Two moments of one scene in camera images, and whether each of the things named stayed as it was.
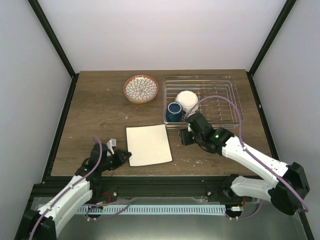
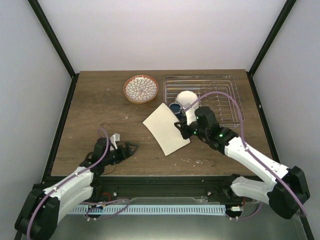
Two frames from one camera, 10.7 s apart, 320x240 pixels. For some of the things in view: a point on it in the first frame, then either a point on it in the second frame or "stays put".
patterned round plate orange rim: x=141 y=89 stays put
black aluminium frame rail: x=106 y=187 stays put
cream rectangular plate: x=148 y=145 -> x=161 y=125
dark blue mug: x=174 y=112 stays put
